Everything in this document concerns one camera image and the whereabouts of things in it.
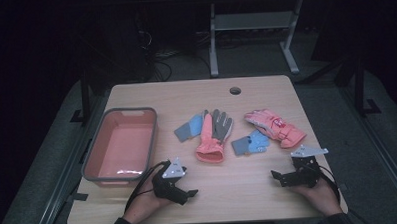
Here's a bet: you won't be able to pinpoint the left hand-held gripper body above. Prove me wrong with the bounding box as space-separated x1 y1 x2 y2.
150 156 191 207

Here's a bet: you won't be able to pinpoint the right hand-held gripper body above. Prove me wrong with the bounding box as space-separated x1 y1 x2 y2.
279 143 331 190

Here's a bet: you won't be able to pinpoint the blue and grey glove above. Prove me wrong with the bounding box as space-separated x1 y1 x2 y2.
172 110 211 144
230 128 272 157

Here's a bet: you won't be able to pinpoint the pink glove with grey palm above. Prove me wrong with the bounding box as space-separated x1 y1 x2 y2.
193 108 236 165

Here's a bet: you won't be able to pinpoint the pink basket with grey rim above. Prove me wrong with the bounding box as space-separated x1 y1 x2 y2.
78 105 161 189

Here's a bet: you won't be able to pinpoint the person's right hand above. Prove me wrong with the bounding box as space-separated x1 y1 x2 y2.
288 176 344 219

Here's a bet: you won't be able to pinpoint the person's left hand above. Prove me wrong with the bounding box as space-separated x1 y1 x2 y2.
122 177 178 224

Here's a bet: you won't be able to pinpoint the pink padded ski glove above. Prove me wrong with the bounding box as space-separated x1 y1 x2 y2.
242 106 308 151

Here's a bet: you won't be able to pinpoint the black metal stand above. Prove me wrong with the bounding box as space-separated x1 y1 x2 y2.
68 65 92 126
352 55 383 119

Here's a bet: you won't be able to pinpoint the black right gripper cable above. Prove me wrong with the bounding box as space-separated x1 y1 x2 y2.
317 162 342 204

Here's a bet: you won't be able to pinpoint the grey metal rail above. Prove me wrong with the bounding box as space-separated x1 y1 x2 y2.
27 94 115 224
339 84 397 209

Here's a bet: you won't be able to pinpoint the black floor cables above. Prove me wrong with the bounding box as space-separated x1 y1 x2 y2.
135 26 213 84

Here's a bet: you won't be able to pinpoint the grey metal frame desk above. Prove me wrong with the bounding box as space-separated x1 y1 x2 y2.
196 0 353 79

